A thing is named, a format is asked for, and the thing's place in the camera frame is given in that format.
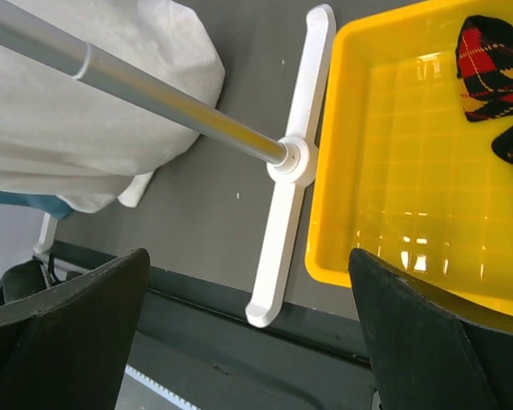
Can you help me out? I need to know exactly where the white metal clothes rack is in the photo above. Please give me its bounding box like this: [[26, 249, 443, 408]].
[[0, 1, 337, 328]]

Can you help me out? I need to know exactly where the white and green cloth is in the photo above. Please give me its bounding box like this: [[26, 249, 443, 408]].
[[0, 1, 225, 214]]

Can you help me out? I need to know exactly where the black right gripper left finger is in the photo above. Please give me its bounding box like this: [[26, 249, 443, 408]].
[[0, 249, 150, 409]]

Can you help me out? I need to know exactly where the yellow plastic tray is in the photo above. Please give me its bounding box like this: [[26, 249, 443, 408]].
[[305, 1, 513, 316]]

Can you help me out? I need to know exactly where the teal blue towel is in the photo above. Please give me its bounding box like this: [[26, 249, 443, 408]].
[[0, 191, 74, 220]]

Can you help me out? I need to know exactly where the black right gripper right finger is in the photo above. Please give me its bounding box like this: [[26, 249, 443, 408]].
[[348, 249, 513, 409]]

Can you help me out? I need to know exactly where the red black argyle sock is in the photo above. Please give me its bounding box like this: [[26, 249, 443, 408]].
[[455, 15, 513, 122]]

